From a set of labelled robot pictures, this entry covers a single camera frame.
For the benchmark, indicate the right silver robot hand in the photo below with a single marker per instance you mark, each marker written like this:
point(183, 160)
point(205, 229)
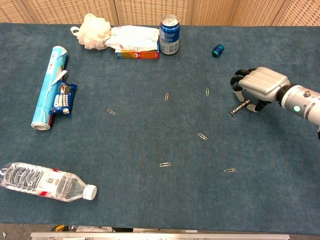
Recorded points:
point(262, 82)

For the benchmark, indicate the silver paperclip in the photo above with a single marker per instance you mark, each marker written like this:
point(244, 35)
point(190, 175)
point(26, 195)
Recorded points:
point(166, 96)
point(229, 170)
point(207, 92)
point(111, 111)
point(202, 136)
point(165, 164)

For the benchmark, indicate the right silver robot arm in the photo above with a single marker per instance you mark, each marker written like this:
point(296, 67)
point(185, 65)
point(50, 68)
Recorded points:
point(300, 100)

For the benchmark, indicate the small blue green cylinder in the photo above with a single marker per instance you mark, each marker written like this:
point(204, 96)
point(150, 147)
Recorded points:
point(217, 50)

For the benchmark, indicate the blue soda can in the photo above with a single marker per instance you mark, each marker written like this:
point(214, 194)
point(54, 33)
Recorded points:
point(169, 37)

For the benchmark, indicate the orange and white box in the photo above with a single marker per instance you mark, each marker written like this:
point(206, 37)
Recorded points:
point(137, 54)

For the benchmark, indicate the woven bamboo folding screen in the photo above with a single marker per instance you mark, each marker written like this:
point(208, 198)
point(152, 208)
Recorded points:
point(155, 11)

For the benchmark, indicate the white tissue pack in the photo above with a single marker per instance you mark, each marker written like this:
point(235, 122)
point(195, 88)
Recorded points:
point(132, 37)

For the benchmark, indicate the white mesh bath pouf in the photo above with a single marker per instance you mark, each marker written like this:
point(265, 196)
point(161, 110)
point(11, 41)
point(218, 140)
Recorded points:
point(93, 32)

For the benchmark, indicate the blue Oreo cookie pack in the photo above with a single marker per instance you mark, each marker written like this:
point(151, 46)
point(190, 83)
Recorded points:
point(63, 98)

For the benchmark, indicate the light blue wrap roll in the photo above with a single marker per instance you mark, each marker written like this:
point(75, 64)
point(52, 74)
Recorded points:
point(50, 87)

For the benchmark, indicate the clear plastic water bottle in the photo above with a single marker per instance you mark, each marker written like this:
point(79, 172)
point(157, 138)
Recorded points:
point(45, 181)

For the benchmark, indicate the aluminium profile rail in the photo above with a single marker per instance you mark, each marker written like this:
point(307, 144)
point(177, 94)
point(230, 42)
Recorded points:
point(160, 236)

